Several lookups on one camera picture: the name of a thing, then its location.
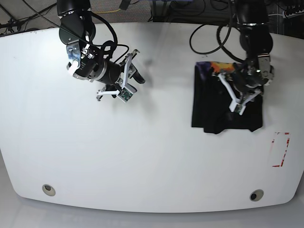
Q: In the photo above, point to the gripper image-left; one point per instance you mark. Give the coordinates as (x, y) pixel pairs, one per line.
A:
(110, 72)

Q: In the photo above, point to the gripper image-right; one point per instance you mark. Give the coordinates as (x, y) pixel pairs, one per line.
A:
(241, 83)

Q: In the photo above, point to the black T-shirt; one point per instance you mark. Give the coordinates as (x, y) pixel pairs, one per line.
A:
(212, 100)

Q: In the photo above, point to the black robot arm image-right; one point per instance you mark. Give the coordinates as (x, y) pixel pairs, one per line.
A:
(252, 20)

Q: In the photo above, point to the red tape rectangle marking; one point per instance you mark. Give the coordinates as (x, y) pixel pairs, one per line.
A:
(278, 150)

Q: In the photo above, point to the white power strip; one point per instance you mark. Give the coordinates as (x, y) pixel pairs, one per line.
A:
(293, 11)

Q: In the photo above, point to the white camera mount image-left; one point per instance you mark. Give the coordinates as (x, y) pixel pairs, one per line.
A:
(126, 90)

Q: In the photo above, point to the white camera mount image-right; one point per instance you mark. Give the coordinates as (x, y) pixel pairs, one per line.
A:
(238, 103)

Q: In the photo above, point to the right table cable grommet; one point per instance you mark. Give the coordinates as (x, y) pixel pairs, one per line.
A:
(256, 195)

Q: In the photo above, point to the table cable grommet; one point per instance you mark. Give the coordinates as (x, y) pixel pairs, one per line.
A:
(48, 190)
(256, 195)

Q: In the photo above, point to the black cable bundle floor left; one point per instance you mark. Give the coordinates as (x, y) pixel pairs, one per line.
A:
(14, 25)

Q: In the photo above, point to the left table cable grommet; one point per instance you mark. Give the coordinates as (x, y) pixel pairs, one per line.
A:
(48, 190)

